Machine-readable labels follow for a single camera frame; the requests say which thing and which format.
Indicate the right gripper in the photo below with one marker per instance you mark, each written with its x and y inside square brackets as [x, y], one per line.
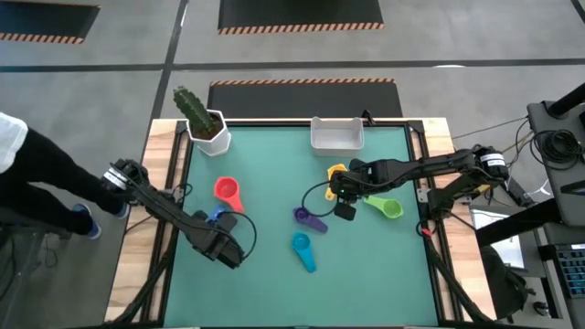
[361, 185]

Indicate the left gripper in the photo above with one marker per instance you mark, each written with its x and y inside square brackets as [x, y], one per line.
[219, 249]

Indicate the blue measuring cup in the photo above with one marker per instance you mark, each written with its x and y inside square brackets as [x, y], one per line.
[215, 214]

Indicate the yellow measuring cup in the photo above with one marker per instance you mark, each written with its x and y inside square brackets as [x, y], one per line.
[331, 192]

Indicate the red measuring cup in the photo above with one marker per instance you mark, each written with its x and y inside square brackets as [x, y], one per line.
[226, 188]

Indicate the green measuring cup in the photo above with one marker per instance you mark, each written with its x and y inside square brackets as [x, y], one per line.
[392, 209]

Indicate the purple measuring cup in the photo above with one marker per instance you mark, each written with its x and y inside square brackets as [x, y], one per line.
[301, 214]

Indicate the teal measuring cup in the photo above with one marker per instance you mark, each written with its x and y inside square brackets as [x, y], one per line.
[301, 242]

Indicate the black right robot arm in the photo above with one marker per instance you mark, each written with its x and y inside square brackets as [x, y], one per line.
[434, 166]

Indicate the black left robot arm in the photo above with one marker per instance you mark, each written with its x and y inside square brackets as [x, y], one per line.
[155, 203]

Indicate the orange measuring cup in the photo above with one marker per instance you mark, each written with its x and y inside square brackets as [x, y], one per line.
[215, 188]

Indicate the white plastic basket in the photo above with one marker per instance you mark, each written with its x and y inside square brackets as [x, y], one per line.
[337, 137]

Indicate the black striped floor mat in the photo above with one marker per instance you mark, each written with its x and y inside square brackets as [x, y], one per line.
[301, 98]
[301, 13]
[41, 20]

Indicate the green cactus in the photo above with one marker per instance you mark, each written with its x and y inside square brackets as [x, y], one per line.
[194, 107]

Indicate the person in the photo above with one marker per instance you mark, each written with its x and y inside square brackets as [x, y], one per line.
[41, 173]

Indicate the black backpack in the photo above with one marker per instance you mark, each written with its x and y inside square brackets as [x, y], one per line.
[503, 283]

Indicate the grey equipment cart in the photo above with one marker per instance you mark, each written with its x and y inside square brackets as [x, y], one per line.
[562, 192]

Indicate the black keyboard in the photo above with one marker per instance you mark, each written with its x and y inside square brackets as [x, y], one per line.
[573, 272]

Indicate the black aluminium table frame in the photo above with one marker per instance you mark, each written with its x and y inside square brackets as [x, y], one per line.
[170, 256]

